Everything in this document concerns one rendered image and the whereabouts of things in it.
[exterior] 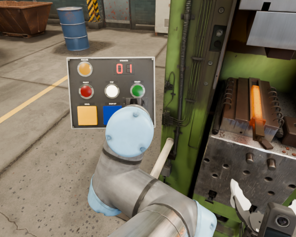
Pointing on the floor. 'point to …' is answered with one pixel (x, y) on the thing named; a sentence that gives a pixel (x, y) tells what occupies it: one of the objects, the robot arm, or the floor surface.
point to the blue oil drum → (74, 28)
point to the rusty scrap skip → (20, 17)
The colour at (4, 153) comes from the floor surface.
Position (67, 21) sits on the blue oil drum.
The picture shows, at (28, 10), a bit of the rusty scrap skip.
